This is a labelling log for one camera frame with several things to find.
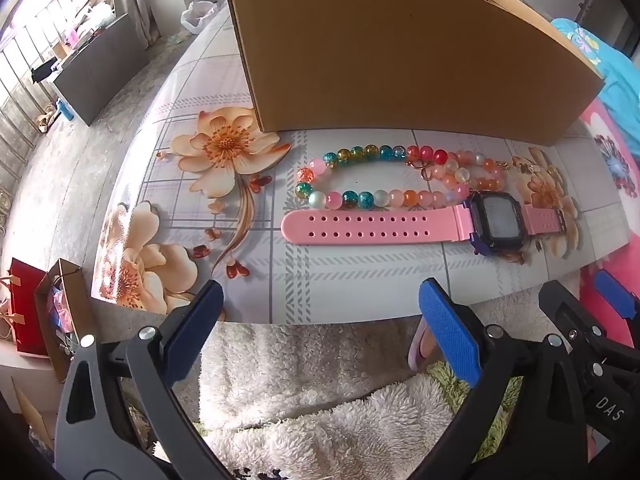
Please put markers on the red paper bag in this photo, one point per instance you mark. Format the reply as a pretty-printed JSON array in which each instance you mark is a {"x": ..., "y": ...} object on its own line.
[{"x": 21, "y": 282}]

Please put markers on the brown cardboard box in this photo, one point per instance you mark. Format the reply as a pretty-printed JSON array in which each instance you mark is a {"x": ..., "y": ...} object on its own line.
[{"x": 488, "y": 67}]

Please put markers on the blue folded blanket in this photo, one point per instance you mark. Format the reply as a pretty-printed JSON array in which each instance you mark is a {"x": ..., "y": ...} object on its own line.
[{"x": 620, "y": 94}]

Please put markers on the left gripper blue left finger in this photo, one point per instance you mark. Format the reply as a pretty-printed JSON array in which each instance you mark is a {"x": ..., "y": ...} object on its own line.
[{"x": 186, "y": 329}]

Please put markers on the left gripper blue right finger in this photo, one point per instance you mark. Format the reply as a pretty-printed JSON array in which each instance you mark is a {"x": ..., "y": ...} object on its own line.
[{"x": 446, "y": 320}]

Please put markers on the pink strap digital watch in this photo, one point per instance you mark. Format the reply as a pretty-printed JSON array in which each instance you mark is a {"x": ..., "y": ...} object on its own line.
[{"x": 492, "y": 222}]

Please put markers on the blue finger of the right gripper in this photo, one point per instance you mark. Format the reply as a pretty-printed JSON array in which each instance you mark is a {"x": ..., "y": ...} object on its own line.
[
  {"x": 566, "y": 313},
  {"x": 616, "y": 294}
]

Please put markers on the pink floral quilt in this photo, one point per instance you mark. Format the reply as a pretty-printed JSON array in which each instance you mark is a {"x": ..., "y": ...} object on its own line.
[{"x": 615, "y": 236}]

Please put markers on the dark grey cabinet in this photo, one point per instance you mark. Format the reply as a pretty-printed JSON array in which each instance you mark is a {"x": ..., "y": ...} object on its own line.
[{"x": 91, "y": 77}]

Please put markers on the gold bow brooch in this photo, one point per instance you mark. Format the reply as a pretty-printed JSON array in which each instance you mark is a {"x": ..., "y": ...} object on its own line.
[{"x": 425, "y": 169}]

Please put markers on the white plastic bag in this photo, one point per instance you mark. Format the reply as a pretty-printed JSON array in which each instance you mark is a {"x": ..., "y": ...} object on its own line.
[{"x": 199, "y": 14}]

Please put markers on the brown paper bag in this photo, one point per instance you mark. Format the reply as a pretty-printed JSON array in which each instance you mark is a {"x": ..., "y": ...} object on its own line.
[{"x": 64, "y": 313}]

